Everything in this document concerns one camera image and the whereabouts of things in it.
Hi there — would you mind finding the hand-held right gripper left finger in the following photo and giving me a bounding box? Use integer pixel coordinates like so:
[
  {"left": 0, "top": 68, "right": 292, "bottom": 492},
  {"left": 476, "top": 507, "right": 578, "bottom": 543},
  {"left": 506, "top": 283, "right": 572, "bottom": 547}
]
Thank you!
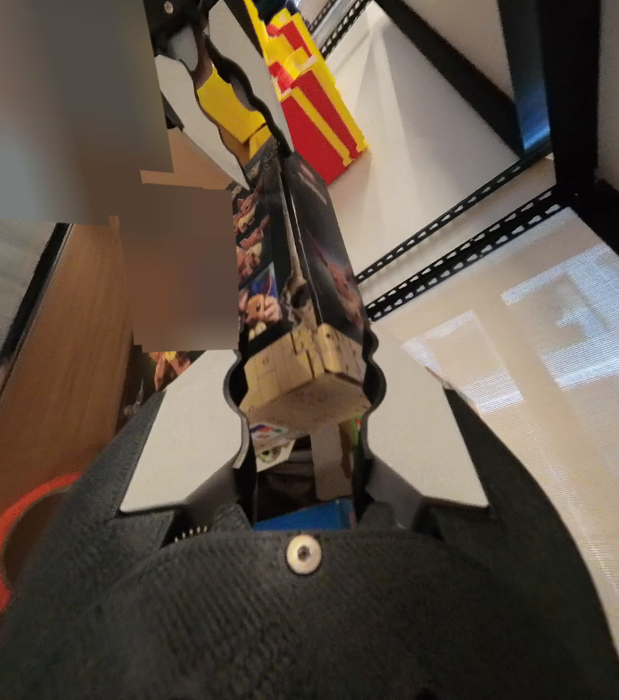
[{"left": 119, "top": 349, "right": 258, "bottom": 523}]

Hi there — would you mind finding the black metal shelf rack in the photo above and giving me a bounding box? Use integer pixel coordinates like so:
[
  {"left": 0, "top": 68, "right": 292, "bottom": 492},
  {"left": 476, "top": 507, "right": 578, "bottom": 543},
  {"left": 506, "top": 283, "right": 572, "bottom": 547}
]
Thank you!
[
  {"left": 309, "top": 0, "right": 553, "bottom": 285},
  {"left": 0, "top": 0, "right": 619, "bottom": 700}
]

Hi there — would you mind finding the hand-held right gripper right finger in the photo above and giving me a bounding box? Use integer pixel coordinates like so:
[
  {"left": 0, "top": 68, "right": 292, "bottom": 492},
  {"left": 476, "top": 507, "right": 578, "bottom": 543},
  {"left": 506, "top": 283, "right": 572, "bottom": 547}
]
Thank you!
[{"left": 363, "top": 327, "right": 492, "bottom": 527}]

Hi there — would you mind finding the red and yellow storage bin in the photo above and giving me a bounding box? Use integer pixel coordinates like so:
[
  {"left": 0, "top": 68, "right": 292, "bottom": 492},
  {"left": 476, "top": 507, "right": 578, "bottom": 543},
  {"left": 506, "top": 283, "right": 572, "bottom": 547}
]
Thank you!
[
  {"left": 279, "top": 71, "right": 370, "bottom": 185},
  {"left": 244, "top": 0, "right": 325, "bottom": 96}
]

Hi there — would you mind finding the black toy box tan base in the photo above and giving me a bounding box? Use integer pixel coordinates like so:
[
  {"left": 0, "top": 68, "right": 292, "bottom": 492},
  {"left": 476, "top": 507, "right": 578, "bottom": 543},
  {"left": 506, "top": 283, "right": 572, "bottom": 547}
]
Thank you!
[{"left": 148, "top": 148, "right": 371, "bottom": 432}]

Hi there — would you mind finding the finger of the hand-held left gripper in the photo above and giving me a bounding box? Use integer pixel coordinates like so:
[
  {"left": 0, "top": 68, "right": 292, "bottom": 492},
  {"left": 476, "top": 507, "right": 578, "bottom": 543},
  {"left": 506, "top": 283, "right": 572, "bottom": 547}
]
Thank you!
[
  {"left": 155, "top": 52, "right": 251, "bottom": 190},
  {"left": 204, "top": 0, "right": 296, "bottom": 158}
]

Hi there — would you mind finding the translucent window blind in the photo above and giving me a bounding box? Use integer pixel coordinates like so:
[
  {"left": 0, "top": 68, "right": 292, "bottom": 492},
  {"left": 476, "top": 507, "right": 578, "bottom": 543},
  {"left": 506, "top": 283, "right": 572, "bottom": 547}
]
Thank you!
[{"left": 375, "top": 208, "right": 619, "bottom": 657}]

